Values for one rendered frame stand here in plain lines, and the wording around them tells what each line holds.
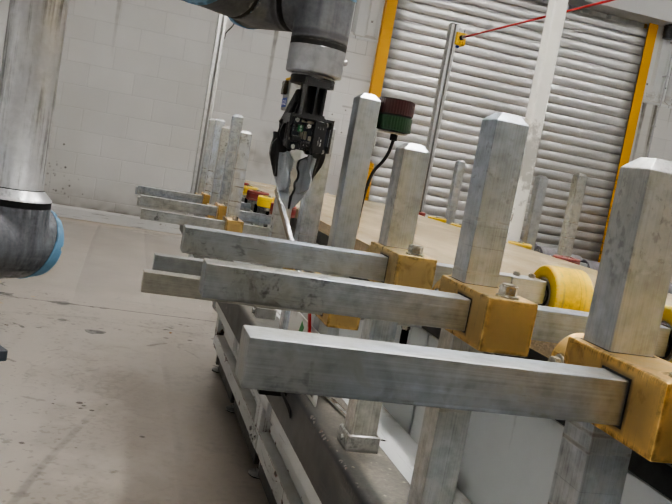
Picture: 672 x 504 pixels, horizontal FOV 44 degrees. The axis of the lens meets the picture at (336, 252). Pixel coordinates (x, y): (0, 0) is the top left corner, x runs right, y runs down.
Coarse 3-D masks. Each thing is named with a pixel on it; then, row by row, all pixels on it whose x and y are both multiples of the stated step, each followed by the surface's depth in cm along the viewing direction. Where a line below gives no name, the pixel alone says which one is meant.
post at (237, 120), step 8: (232, 120) 270; (240, 120) 270; (232, 128) 270; (240, 128) 271; (232, 136) 270; (232, 144) 271; (232, 152) 271; (232, 160) 272; (224, 168) 272; (232, 168) 272; (224, 176) 272; (224, 184) 272; (224, 192) 273; (224, 200) 273
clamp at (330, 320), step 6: (324, 318) 124; (330, 318) 122; (336, 318) 123; (342, 318) 123; (348, 318) 123; (354, 318) 123; (330, 324) 122; (336, 324) 123; (342, 324) 123; (348, 324) 123; (354, 324) 123
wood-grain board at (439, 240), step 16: (272, 192) 319; (368, 208) 330; (384, 208) 354; (320, 224) 220; (368, 224) 239; (432, 224) 298; (448, 224) 318; (368, 240) 187; (416, 240) 212; (432, 240) 222; (448, 240) 232; (432, 256) 176; (448, 256) 183; (512, 256) 216; (528, 256) 227; (544, 256) 238; (512, 272) 173; (528, 272) 180; (592, 272) 211; (544, 352) 102
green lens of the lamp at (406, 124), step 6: (384, 114) 127; (378, 120) 128; (384, 120) 127; (390, 120) 127; (396, 120) 126; (402, 120) 127; (408, 120) 127; (378, 126) 127; (384, 126) 127; (390, 126) 127; (396, 126) 127; (402, 126) 127; (408, 126) 128; (408, 132) 128
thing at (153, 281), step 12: (144, 276) 118; (156, 276) 119; (168, 276) 119; (180, 276) 120; (192, 276) 121; (144, 288) 118; (156, 288) 119; (168, 288) 119; (180, 288) 120; (192, 288) 120; (216, 300) 121; (312, 312) 125; (408, 324) 129
